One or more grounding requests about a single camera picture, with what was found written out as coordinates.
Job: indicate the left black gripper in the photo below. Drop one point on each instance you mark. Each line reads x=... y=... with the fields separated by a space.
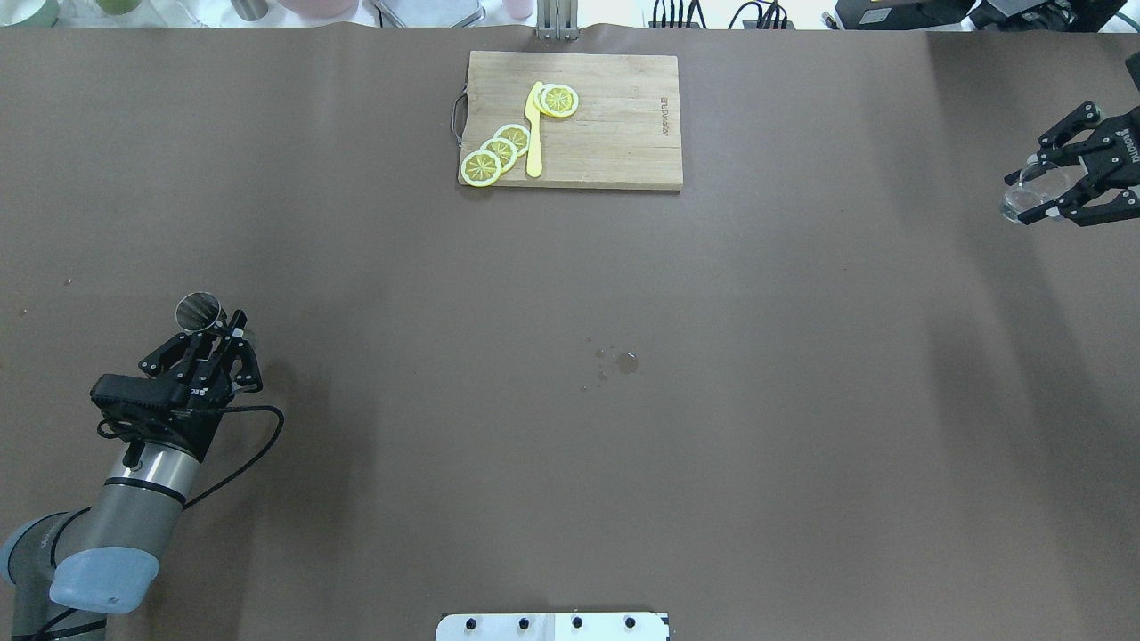
x=201 y=411

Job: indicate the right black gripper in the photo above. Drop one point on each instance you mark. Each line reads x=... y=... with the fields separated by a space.
x=1117 y=153

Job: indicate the small clear glass beaker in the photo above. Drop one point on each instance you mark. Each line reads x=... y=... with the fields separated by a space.
x=1033 y=191

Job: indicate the steel jigger measuring cup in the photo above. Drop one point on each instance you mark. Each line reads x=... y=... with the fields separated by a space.
x=200 y=312

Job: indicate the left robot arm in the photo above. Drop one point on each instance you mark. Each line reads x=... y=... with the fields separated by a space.
x=72 y=570

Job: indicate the green cup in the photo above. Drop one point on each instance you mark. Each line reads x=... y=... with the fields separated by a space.
x=29 y=13

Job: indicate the pink plastic cup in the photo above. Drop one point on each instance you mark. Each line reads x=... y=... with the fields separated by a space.
x=520 y=10

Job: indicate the lemon slice front left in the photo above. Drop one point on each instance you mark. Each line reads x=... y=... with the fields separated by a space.
x=481 y=168

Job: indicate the pink bowl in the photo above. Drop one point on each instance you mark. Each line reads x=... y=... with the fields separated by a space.
x=319 y=9

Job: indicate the yellow plastic knife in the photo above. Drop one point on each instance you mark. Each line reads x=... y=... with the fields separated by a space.
x=534 y=165

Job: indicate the spilled liquid drops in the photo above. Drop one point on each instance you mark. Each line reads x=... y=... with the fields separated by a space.
x=610 y=364

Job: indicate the lemon slice by knife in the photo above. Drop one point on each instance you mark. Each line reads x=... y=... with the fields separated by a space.
x=557 y=100

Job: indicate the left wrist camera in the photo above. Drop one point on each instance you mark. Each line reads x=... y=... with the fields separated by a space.
x=138 y=408

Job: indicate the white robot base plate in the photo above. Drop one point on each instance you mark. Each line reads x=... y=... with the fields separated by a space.
x=555 y=626

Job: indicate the aluminium frame post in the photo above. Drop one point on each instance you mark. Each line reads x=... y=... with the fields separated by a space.
x=557 y=20

